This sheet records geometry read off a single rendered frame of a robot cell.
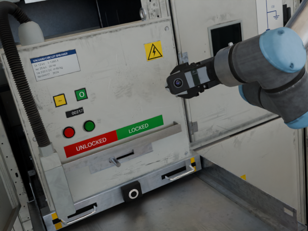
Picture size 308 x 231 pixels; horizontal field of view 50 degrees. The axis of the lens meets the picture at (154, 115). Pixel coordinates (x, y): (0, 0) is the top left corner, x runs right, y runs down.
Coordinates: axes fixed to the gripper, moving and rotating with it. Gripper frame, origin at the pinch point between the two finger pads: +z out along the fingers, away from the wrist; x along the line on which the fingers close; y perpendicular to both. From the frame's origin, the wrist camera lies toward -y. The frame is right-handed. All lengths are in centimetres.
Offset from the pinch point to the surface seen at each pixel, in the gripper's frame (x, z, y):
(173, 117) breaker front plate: -10.4, 13.0, 9.1
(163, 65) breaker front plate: 6.3, 8.4, 8.8
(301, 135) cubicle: -52, 28, 101
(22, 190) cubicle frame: -18, 55, -33
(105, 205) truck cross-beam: -28.2, 24.2, -18.8
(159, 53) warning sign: 9.9, 7.5, 7.9
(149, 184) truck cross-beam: -28.6, 20.3, -3.8
